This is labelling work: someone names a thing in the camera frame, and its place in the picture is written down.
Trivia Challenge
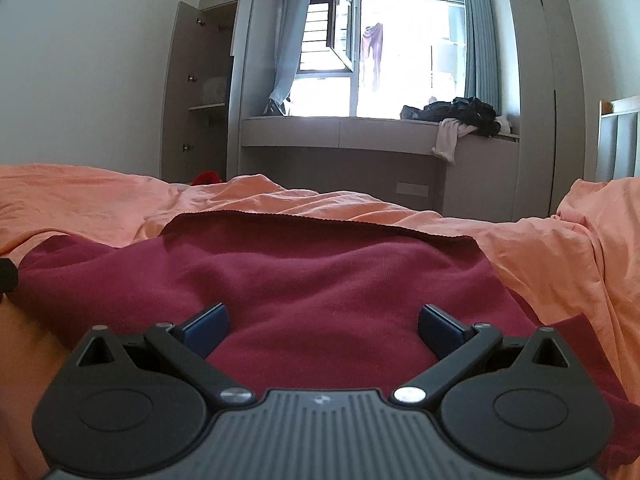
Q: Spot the white hanging garment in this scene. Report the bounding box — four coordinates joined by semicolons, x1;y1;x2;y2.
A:
431;118;476;165

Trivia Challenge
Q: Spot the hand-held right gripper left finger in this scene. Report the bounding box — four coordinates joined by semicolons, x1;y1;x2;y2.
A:
74;302;257;407

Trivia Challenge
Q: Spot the maroon towel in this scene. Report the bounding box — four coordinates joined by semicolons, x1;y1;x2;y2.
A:
7;211;640;461

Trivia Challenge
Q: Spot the window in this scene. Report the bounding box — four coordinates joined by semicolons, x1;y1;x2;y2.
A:
295;0;471;121

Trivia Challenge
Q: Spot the orange duvet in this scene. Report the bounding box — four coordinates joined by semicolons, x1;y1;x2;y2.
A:
0;162;640;480

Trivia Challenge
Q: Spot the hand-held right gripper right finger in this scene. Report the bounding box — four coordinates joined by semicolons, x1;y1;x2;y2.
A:
389;303;577;407

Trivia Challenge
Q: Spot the beige window seat cabinet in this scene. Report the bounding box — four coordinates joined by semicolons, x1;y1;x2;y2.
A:
239;115;521;218

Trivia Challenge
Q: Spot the pile of dark clothes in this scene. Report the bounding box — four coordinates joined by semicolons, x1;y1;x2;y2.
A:
401;97;501;137

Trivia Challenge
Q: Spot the grey padded headboard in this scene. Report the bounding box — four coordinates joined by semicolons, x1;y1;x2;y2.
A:
597;95;640;181

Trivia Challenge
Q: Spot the pink hanging garment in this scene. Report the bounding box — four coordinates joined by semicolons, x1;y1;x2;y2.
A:
361;22;385;92

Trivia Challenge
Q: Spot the open beige wardrobe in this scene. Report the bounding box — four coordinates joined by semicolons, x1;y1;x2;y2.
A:
161;0;253;186

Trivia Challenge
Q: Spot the light blue sheer curtain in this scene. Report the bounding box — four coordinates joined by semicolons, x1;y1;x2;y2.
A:
270;0;315;111

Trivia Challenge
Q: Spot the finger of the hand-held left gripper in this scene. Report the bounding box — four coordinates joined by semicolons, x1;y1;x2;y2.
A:
0;257;19;297

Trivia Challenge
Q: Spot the tall beige wardrobe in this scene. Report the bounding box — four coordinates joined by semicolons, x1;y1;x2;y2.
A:
487;0;586;221

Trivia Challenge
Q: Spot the white bundle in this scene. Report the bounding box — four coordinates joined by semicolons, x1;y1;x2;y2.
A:
201;76;228;107

